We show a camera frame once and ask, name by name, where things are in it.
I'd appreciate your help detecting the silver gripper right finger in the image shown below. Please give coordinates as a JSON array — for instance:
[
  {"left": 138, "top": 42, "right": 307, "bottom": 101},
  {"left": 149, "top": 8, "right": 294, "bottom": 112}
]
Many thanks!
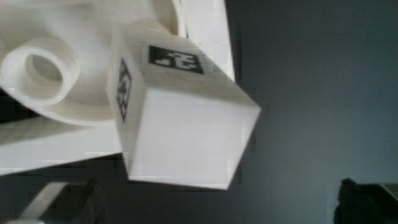
[{"left": 333, "top": 178, "right": 398, "bottom": 224}]

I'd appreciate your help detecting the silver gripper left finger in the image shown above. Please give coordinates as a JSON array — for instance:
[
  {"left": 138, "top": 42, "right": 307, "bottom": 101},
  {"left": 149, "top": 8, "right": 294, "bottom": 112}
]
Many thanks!
[{"left": 14, "top": 179, "right": 106, "bottom": 224}]

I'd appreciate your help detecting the white stool leg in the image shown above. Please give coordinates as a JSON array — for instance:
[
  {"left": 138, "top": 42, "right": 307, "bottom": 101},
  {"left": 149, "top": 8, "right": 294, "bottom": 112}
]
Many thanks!
[{"left": 108, "top": 21, "right": 260, "bottom": 190}]

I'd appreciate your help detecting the white U-shaped fence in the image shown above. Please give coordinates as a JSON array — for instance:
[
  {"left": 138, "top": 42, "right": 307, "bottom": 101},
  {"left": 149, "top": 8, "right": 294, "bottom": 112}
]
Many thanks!
[{"left": 0, "top": 0, "right": 234, "bottom": 176}]

